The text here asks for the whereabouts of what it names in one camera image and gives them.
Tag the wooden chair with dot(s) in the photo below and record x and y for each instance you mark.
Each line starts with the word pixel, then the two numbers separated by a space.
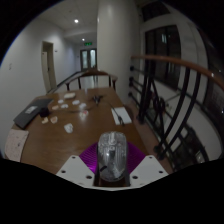
pixel 91 74

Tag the white marble-print mouse pad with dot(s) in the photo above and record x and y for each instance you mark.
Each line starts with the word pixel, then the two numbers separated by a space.
pixel 16 144

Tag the transparent computer mouse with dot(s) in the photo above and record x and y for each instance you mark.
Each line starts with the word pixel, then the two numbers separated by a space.
pixel 112 156

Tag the white side door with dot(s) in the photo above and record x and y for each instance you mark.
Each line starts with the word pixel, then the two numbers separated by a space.
pixel 48 66

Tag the white flat packet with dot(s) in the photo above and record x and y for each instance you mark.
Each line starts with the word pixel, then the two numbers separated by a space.
pixel 69 95

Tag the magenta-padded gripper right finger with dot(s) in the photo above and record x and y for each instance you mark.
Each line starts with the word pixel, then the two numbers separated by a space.
pixel 150 168

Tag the wood-topped black metal railing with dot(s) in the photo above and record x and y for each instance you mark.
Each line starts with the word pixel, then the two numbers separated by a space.
pixel 173 61

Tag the flat black laptop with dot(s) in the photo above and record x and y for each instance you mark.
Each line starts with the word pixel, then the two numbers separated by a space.
pixel 30 111

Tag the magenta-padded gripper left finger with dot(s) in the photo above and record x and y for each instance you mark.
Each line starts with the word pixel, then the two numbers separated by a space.
pixel 75 168

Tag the small beige packet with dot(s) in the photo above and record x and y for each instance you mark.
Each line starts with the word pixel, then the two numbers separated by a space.
pixel 45 120
pixel 53 119

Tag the small white packet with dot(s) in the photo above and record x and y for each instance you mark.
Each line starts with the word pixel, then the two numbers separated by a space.
pixel 82 106
pixel 84 113
pixel 64 106
pixel 55 107
pixel 60 101
pixel 68 128
pixel 76 102

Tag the green exit sign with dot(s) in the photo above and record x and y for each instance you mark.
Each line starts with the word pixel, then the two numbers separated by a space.
pixel 88 43

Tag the glass double door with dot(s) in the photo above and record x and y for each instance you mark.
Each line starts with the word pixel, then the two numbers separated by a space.
pixel 88 59

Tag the dark window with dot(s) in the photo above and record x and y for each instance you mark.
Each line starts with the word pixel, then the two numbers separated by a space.
pixel 163 55

